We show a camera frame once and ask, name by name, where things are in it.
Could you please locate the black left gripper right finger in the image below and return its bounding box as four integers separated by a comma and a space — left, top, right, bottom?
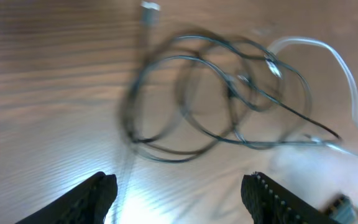
241, 172, 337, 224

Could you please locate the white USB cable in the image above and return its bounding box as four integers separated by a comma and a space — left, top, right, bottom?
265, 35, 358, 162

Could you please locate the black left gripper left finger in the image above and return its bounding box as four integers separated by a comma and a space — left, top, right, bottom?
17, 172, 117, 224

